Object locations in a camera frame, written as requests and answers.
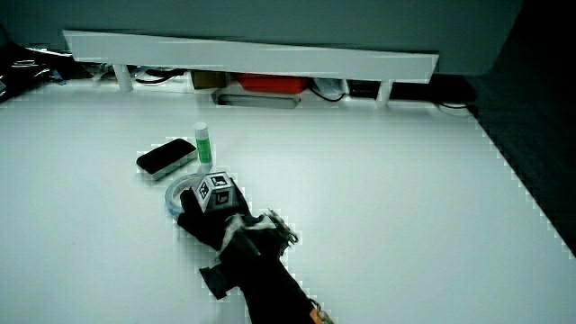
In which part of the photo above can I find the person's right hand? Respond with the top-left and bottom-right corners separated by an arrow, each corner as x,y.
175,170 -> 254,253

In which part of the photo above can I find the clear tape roll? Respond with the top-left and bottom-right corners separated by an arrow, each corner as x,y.
164,173 -> 206,218

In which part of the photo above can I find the green glue stick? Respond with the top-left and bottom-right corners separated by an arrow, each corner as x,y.
193,121 -> 214,173

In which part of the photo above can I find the black whiteboard eraser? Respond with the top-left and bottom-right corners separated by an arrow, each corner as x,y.
135,137 -> 200,182

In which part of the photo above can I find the gray metal tray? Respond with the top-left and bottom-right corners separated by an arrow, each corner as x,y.
215,93 -> 302,111

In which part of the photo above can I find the brown cardboard box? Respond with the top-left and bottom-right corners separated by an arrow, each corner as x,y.
190,70 -> 229,91

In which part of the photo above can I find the orange box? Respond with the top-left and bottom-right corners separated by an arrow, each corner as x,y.
233,73 -> 311,95

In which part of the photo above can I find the white desk shelf riser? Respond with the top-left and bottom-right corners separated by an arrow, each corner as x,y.
61,29 -> 440,107

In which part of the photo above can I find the white plastic bag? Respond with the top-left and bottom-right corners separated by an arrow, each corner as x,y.
311,77 -> 348,102

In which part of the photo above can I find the black device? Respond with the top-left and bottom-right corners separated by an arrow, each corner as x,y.
347,79 -> 383,100

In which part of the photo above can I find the black cable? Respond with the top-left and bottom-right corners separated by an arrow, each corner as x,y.
432,100 -> 473,112
133,67 -> 188,86

